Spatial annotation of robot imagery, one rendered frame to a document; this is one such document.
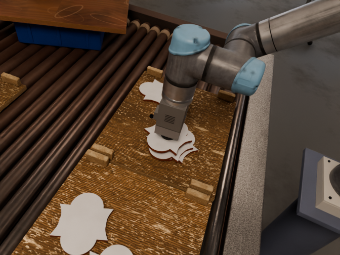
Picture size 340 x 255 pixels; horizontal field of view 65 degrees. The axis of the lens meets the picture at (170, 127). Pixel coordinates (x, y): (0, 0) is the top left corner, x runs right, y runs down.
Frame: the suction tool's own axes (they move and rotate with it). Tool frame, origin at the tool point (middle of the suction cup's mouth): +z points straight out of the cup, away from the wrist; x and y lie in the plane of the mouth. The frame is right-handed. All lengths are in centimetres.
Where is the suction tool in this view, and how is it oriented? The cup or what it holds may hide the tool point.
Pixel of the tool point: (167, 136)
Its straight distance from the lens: 74.4
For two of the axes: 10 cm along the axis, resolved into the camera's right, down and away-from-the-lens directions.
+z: -1.5, 6.7, 7.3
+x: 9.5, 3.1, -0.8
